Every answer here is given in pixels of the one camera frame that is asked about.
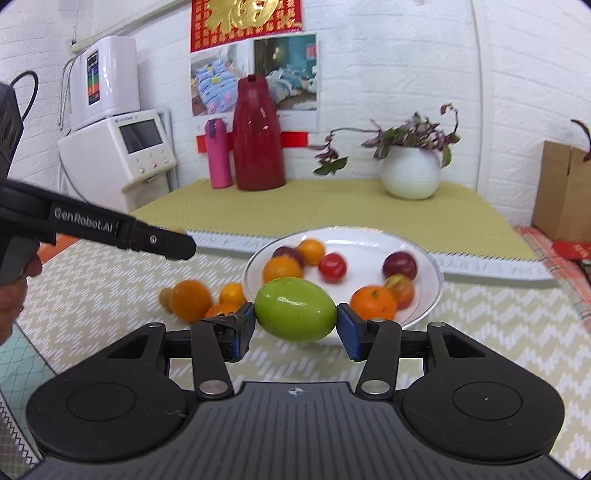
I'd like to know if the brown paper bag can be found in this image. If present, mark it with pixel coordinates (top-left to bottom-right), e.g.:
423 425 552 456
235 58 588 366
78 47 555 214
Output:
532 141 591 243

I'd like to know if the red yellow apple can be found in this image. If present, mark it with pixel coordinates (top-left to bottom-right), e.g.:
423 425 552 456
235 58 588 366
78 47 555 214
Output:
384 273 415 310

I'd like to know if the grey hose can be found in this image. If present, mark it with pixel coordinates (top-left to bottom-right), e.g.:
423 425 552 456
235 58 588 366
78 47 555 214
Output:
58 55 77 134

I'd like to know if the red thermos jug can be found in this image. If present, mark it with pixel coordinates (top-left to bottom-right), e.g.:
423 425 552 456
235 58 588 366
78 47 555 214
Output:
232 74 286 192

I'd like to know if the white wall conduit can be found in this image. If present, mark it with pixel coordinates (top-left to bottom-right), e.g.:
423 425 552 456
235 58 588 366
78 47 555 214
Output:
470 0 493 192

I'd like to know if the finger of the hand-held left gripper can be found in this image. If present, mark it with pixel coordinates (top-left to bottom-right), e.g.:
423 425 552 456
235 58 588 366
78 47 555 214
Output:
117 217 198 262

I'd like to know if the red plaid cloth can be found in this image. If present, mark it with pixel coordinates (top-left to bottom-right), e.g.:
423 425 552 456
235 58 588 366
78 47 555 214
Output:
516 224 591 333

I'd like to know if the potted plant in white pot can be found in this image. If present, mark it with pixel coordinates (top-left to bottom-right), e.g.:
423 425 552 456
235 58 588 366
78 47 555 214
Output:
310 102 461 200

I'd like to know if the large orange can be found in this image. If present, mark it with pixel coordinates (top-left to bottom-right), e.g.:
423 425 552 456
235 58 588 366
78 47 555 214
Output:
168 280 213 324
349 285 399 321
262 255 304 284

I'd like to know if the white dispenser with screen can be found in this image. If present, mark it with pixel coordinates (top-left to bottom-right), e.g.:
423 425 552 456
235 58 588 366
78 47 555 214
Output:
58 111 178 215

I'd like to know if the person's left hand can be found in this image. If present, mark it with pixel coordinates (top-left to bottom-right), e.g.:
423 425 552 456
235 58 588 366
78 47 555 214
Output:
0 251 43 344

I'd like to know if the beige teal patterned tablecloth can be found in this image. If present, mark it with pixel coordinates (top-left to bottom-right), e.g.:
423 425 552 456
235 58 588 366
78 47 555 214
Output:
0 226 591 462

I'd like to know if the white water purifier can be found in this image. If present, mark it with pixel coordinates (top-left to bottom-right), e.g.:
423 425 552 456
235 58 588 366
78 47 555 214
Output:
59 35 140 134

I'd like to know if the red gold wall decoration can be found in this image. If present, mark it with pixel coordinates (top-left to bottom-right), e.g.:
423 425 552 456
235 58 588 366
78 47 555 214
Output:
190 0 303 52

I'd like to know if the pink thermos bottle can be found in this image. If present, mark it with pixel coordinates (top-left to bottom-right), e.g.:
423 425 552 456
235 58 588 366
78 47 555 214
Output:
205 119 233 189

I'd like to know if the white plate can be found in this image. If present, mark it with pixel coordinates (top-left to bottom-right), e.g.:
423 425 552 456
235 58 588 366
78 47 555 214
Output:
242 226 445 330

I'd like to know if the dark red plum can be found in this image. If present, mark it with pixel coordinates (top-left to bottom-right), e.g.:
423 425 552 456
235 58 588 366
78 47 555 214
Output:
382 251 418 281
272 246 305 268

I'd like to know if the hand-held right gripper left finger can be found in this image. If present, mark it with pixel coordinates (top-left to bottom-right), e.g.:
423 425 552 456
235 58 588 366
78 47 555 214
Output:
99 302 257 400

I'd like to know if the black cable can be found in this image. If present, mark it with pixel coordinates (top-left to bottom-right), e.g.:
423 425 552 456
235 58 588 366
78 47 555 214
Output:
8 70 40 121

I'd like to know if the olive green tablecloth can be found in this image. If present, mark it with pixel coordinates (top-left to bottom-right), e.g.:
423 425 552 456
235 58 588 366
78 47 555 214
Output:
131 178 541 261

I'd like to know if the bedding wall poster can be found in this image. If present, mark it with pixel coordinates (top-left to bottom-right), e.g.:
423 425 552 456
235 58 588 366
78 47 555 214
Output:
190 32 320 132

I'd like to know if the green fruit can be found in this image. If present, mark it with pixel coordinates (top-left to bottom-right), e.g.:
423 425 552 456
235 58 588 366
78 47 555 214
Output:
254 277 338 343

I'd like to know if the purple leaf plant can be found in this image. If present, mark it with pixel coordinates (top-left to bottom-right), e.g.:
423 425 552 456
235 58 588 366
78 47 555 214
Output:
571 119 591 162

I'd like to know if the red packet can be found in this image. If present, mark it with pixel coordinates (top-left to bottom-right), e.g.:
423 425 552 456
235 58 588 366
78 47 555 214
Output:
551 239 591 261

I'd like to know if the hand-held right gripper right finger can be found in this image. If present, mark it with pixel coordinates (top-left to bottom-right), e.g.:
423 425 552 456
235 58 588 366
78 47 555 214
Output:
336 302 491 400

